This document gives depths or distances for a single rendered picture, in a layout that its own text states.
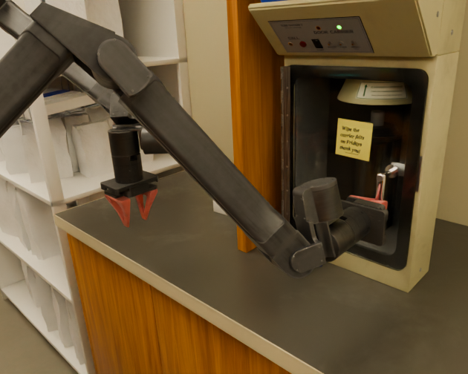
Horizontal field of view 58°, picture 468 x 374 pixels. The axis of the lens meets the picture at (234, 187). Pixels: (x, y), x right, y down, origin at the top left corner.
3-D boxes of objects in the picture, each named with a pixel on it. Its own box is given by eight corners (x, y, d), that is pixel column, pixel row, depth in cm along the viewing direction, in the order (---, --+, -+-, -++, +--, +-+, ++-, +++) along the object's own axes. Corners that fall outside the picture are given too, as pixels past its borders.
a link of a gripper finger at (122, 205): (155, 222, 89) (150, 181, 86) (126, 234, 84) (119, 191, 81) (137, 214, 94) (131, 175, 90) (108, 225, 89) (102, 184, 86)
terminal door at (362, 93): (285, 229, 105) (286, 64, 91) (405, 271, 85) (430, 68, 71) (284, 230, 105) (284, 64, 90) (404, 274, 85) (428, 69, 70)
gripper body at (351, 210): (336, 194, 77) (313, 208, 72) (390, 208, 70) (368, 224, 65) (335, 226, 79) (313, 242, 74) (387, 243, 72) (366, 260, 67)
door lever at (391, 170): (394, 211, 82) (382, 208, 84) (400, 165, 79) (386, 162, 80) (382, 220, 79) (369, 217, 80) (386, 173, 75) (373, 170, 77)
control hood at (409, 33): (283, 54, 91) (283, 4, 88) (438, 56, 70) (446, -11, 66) (247, 58, 83) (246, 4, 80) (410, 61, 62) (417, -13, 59)
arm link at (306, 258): (271, 260, 70) (294, 276, 62) (255, 196, 68) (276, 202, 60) (333, 237, 73) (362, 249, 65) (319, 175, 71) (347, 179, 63)
